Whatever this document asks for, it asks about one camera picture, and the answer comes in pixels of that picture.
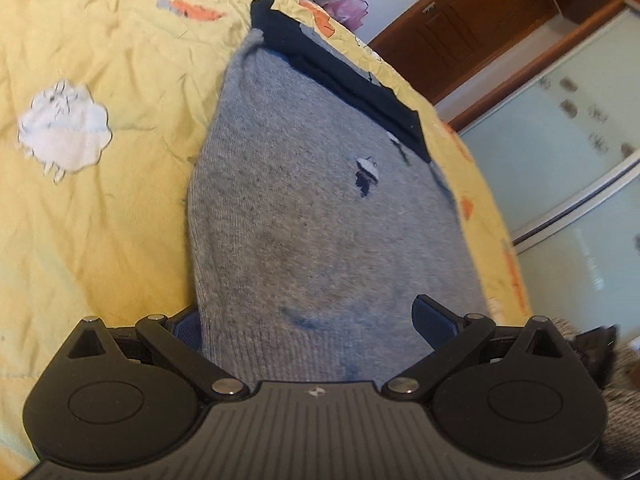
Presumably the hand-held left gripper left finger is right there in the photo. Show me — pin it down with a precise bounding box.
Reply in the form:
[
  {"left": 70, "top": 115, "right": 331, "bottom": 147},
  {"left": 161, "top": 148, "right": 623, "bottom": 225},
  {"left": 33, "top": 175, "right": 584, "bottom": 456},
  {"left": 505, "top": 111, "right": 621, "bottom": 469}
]
[{"left": 66, "top": 305, "right": 251, "bottom": 402}]

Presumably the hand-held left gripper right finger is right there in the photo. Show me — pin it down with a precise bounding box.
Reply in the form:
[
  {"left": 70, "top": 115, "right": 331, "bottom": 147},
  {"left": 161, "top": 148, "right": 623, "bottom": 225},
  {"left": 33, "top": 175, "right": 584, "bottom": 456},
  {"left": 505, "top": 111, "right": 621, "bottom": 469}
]
[{"left": 381, "top": 294, "right": 569, "bottom": 402}]

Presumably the grey sweater with navy sleeves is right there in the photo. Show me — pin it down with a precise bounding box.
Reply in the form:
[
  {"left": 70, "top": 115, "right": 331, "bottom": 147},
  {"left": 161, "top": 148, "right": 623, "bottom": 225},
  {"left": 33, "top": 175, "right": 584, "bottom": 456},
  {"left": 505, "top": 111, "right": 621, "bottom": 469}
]
[{"left": 187, "top": 0, "right": 489, "bottom": 387}]

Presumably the frosted glass wardrobe door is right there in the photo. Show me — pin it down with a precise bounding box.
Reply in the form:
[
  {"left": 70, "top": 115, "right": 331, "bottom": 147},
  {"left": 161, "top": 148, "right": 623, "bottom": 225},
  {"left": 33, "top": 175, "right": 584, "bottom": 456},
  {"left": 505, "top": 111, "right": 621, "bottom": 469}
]
[{"left": 457, "top": 9, "right": 640, "bottom": 322}]

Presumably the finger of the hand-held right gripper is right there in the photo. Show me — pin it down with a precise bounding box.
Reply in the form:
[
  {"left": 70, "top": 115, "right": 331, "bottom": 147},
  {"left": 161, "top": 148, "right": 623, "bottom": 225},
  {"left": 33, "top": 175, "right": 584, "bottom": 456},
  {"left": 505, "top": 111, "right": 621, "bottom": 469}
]
[{"left": 573, "top": 326, "right": 619, "bottom": 392}]

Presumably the yellow carrot print bedspread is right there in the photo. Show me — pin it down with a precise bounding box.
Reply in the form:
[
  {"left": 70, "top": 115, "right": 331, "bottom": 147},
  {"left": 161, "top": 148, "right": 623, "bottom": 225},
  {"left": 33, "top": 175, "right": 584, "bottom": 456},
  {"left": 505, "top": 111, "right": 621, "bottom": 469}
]
[{"left": 0, "top": 0, "right": 534, "bottom": 480}]

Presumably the brown wooden door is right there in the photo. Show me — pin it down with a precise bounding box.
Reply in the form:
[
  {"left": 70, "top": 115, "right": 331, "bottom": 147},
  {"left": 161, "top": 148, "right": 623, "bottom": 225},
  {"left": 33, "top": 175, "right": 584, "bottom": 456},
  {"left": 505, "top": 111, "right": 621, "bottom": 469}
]
[{"left": 369, "top": 0, "right": 640, "bottom": 126}]

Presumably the pink plastic bag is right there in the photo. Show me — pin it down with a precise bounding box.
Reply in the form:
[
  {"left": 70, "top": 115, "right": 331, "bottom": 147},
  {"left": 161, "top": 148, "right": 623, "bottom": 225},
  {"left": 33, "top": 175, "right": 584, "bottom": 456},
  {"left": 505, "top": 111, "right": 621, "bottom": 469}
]
[{"left": 324, "top": 0, "right": 372, "bottom": 32}]

